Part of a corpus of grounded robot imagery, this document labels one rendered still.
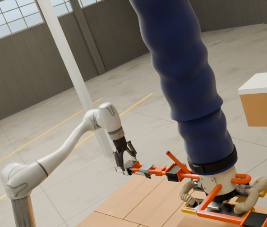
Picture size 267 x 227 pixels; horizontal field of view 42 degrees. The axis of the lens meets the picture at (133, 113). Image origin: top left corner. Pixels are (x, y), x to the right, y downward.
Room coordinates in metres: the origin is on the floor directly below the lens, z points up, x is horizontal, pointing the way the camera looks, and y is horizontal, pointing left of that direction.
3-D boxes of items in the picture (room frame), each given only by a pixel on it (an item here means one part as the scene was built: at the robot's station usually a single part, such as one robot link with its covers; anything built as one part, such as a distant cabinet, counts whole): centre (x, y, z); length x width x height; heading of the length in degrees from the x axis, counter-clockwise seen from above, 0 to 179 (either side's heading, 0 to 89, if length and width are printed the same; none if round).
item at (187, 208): (1.38, -0.20, 1.14); 0.34 x 0.10 x 0.05; 42
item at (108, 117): (1.89, 0.14, 1.58); 0.13 x 0.11 x 0.16; 33
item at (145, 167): (1.79, 0.04, 1.23); 0.07 x 0.07 x 0.04; 42
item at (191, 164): (1.44, -0.26, 1.36); 0.23 x 0.23 x 0.04
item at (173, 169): (1.63, -0.10, 1.24); 0.10 x 0.08 x 0.06; 132
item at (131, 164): (1.89, 0.13, 1.24); 0.08 x 0.07 x 0.05; 42
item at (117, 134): (1.88, 0.13, 1.48); 0.09 x 0.09 x 0.06
